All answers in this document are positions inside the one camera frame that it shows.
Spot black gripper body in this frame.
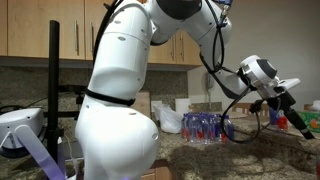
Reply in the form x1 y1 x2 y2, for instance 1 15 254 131
267 92 314 140

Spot Fiji water bottle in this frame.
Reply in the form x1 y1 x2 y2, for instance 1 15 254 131
269 108 288 130

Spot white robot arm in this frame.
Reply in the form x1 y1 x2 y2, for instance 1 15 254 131
75 0 312 180

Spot pack of Fiji water bottles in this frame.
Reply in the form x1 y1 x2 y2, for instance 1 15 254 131
181 112 234 144

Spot wooden chair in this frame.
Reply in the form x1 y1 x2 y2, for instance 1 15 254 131
232 103 269 117

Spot green tissue box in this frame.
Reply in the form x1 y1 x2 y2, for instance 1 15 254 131
299 112 320 133

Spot white plastic bag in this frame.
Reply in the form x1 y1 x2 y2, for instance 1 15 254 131
153 104 183 134

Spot wooden cutting board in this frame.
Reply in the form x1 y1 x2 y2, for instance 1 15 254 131
132 91 151 118

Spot white VR headset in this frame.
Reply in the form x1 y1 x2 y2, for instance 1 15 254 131
0 108 44 158

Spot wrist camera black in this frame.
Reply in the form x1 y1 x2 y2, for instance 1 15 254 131
249 100 268 113

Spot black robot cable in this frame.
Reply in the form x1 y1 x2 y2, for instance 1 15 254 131
219 86 272 145

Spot wall telephone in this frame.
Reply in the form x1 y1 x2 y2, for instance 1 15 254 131
206 73 214 90

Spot black camera stand pole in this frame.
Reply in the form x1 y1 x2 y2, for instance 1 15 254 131
46 20 79 162

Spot wooden wall cabinets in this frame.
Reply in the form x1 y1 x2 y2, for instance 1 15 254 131
0 0 204 67

